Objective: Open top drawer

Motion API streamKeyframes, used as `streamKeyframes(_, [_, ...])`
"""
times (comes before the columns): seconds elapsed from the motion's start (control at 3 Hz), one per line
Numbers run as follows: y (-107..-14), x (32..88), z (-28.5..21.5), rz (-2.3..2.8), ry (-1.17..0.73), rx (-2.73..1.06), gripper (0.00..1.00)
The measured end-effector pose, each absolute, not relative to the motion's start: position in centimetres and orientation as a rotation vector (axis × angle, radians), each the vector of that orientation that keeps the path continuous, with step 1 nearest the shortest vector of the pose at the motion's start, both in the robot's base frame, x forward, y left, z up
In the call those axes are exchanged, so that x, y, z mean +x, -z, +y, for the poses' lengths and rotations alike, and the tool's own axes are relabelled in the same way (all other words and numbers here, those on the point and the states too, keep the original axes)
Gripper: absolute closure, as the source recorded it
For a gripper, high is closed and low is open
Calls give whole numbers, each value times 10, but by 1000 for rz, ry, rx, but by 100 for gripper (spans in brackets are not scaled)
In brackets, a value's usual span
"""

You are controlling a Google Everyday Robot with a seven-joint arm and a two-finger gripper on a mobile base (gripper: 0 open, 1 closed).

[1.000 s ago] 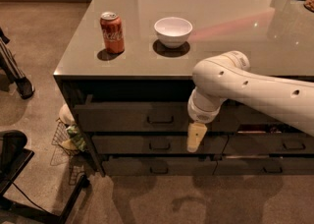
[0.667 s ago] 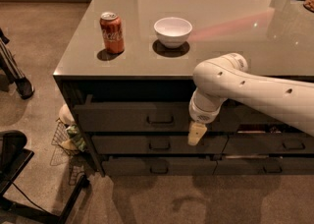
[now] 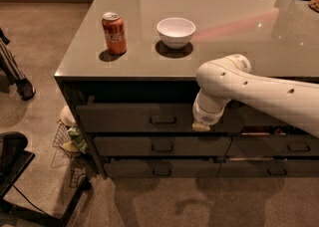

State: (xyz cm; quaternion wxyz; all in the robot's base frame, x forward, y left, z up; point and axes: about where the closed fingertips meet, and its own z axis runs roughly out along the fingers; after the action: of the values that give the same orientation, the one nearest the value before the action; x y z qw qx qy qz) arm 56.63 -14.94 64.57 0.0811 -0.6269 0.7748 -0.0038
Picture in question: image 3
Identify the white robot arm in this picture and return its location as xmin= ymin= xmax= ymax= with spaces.
xmin=192 ymin=54 xmax=319 ymax=137

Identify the dark counter cabinet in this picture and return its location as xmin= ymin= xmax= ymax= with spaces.
xmin=55 ymin=0 xmax=319 ymax=177

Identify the white ceramic bowl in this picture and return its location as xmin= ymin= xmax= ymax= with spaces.
xmin=157 ymin=17 xmax=196 ymax=50

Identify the white bag in basket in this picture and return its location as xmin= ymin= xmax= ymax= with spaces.
xmin=60 ymin=106 xmax=76 ymax=127

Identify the orange soda can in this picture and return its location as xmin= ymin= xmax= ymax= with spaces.
xmin=102 ymin=12 xmax=127 ymax=55

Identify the black tripod leg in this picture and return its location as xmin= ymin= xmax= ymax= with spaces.
xmin=0 ymin=28 xmax=36 ymax=101

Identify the wire basket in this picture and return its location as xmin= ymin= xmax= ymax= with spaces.
xmin=51 ymin=122 xmax=86 ymax=188

